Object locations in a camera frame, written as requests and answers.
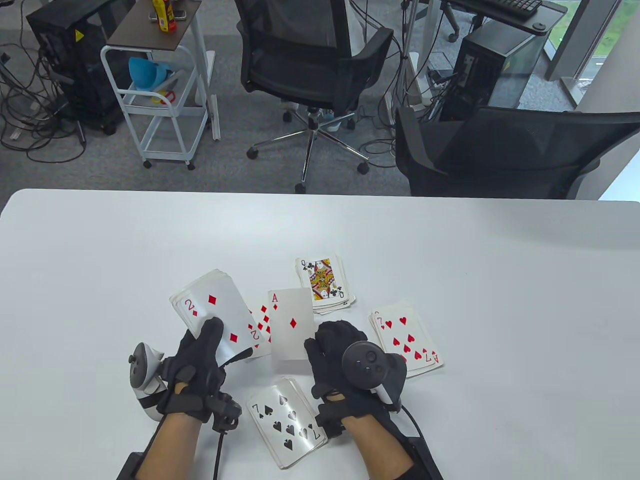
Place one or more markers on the person's left hand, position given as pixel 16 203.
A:
pixel 192 380

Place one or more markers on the person's right hand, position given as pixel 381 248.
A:
pixel 330 355

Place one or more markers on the pile of clubs cards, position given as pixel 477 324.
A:
pixel 325 285

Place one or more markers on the pile of spades cards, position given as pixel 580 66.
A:
pixel 285 420

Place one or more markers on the pile of hearts cards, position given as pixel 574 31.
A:
pixel 407 335

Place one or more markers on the deck of playing cards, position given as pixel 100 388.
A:
pixel 196 286

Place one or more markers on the black forearm sensor box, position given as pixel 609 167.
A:
pixel 131 466
pixel 425 460

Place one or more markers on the person's right forearm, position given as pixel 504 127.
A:
pixel 380 450

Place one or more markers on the person's left forearm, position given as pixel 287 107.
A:
pixel 167 447

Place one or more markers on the grey white handheld controller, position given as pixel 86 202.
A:
pixel 142 367
pixel 370 365

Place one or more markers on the black mesh office chair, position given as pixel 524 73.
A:
pixel 500 160

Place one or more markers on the white rolling cart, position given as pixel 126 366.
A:
pixel 165 111

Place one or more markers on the black chair with chrome base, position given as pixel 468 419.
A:
pixel 305 75

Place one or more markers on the red yellow plastic toy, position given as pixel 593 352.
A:
pixel 165 96

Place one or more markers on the white power strip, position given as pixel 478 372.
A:
pixel 442 84

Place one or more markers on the white metal stand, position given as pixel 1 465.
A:
pixel 414 70

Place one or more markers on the blue plastic funnel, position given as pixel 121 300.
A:
pixel 145 75

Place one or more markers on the black computer tower yellow sticker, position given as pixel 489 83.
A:
pixel 75 75

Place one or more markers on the black computer tower glass panel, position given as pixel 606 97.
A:
pixel 485 65

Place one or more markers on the black chair leg with castor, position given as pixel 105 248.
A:
pixel 452 37

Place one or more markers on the white side table brown top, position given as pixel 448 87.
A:
pixel 150 35

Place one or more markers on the orange red bottle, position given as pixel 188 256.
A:
pixel 171 20

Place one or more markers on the yellow bottle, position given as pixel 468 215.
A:
pixel 161 15

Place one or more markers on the black keyboard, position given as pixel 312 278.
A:
pixel 505 5

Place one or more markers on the dark grey desk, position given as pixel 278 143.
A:
pixel 547 12

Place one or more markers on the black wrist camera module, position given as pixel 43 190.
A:
pixel 225 412
pixel 330 420

